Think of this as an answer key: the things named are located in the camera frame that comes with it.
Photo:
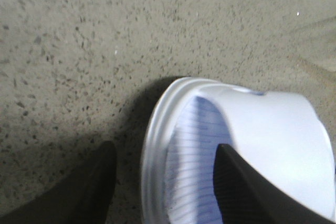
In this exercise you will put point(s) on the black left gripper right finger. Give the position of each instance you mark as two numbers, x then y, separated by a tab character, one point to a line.
245	196

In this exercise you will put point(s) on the light blue slipper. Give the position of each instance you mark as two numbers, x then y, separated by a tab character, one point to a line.
277	133

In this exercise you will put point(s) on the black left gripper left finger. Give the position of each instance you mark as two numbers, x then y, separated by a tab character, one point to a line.
83	196

